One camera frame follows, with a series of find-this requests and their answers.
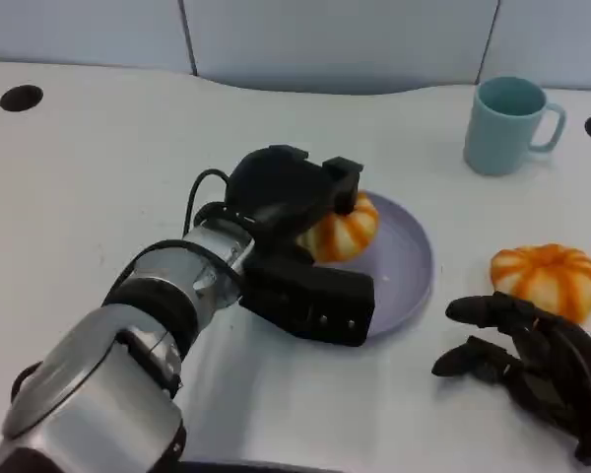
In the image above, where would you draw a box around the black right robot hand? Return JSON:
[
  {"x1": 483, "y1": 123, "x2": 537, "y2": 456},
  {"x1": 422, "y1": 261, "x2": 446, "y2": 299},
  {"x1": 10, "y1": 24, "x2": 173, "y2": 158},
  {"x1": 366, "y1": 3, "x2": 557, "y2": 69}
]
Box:
[{"x1": 431, "y1": 290, "x2": 591, "y2": 467}]

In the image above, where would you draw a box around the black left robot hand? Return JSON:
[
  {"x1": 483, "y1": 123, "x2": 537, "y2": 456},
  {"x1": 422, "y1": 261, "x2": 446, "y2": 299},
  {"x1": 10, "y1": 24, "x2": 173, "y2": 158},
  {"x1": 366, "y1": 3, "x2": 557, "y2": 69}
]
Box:
[{"x1": 224, "y1": 145, "x2": 365, "y2": 265}]

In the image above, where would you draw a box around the orange and white bread roll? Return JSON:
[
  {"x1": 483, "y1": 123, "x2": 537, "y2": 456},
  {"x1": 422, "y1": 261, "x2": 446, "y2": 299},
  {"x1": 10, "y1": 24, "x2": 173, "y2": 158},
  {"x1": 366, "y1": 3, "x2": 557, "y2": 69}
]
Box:
[
  {"x1": 490, "y1": 242, "x2": 591, "y2": 325},
  {"x1": 295, "y1": 190, "x2": 380, "y2": 264}
]

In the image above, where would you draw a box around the lilac plate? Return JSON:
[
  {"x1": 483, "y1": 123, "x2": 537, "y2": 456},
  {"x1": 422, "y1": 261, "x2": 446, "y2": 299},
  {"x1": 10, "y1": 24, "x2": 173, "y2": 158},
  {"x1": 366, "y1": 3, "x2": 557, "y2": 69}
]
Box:
[{"x1": 295, "y1": 189, "x2": 435, "y2": 341}]

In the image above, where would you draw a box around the grey partition panel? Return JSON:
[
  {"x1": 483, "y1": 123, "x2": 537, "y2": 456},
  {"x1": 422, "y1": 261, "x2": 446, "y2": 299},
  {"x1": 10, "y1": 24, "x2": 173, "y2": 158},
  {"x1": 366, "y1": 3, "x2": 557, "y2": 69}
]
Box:
[
  {"x1": 472, "y1": 0, "x2": 591, "y2": 93},
  {"x1": 0, "y1": 0, "x2": 201, "y2": 78},
  {"x1": 179, "y1": 0, "x2": 501, "y2": 98}
]

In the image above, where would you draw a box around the pale green mug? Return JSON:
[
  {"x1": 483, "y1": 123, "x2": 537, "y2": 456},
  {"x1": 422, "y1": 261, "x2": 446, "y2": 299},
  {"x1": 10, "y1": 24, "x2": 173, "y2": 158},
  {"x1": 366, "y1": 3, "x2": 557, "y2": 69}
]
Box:
[{"x1": 462, "y1": 76, "x2": 567, "y2": 177}]

